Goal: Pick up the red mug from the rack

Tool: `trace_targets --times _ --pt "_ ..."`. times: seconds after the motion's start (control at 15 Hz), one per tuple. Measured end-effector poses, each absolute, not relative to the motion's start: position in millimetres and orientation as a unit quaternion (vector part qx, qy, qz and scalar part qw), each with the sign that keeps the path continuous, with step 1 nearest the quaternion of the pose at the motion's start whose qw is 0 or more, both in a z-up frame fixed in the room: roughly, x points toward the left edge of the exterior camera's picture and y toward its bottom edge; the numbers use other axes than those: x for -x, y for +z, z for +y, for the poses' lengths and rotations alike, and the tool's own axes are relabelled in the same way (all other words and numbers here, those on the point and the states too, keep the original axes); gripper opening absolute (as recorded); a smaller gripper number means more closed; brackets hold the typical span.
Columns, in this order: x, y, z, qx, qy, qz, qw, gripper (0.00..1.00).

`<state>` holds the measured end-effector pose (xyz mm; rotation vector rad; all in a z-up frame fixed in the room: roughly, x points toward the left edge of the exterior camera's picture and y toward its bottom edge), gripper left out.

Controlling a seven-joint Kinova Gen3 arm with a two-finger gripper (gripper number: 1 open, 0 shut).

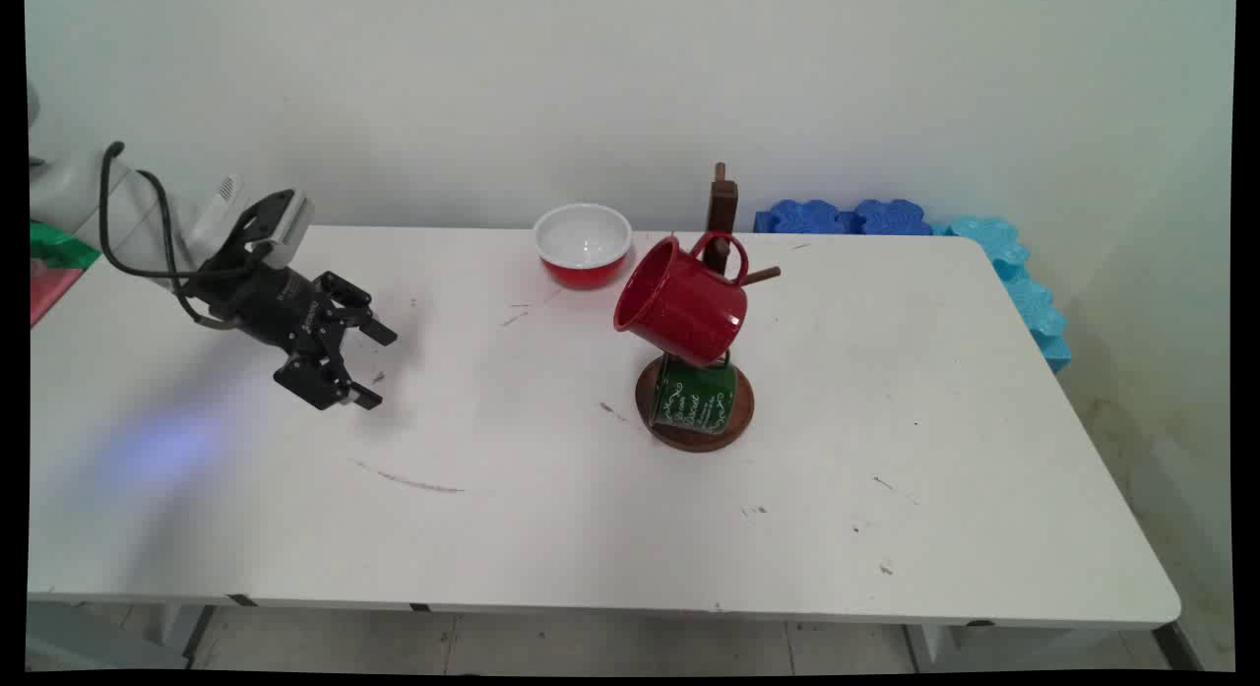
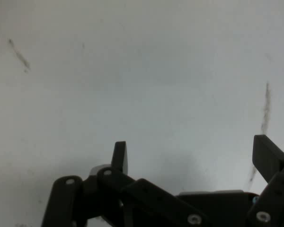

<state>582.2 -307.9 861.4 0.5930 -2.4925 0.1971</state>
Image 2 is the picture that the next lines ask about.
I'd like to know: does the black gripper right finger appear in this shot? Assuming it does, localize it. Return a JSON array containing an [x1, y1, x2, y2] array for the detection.
[[247, 134, 284, 227]]

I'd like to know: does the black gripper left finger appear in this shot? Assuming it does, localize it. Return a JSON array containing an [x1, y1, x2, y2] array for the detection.
[[40, 141, 213, 227]]

